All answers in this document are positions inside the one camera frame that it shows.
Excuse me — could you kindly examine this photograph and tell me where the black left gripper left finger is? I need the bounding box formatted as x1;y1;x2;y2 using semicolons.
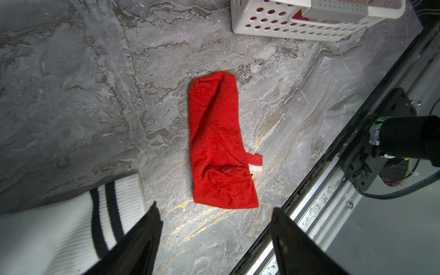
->
86;202;163;275

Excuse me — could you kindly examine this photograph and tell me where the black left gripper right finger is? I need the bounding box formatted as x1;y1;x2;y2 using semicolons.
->
269;207;347;275

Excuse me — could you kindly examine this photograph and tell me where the red white striped sock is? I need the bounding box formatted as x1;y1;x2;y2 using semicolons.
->
189;72;263;209

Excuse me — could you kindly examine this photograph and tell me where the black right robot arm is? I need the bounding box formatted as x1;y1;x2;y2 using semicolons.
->
369;115;440;167

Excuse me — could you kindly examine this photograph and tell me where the white perforated basket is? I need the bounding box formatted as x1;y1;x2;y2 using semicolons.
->
230;0;406;42

